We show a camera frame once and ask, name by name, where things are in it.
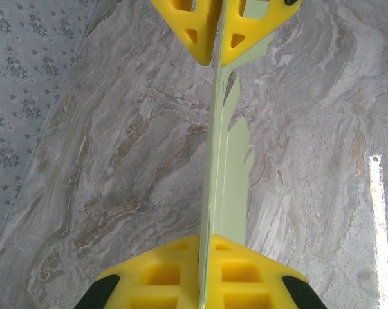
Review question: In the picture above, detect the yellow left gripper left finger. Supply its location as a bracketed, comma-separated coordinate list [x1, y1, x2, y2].
[73, 234, 201, 309]

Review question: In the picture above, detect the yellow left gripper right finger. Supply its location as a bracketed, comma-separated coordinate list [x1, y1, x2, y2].
[202, 233, 328, 309]

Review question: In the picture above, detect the light green paper box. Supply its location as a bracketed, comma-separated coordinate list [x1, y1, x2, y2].
[197, 0, 275, 309]

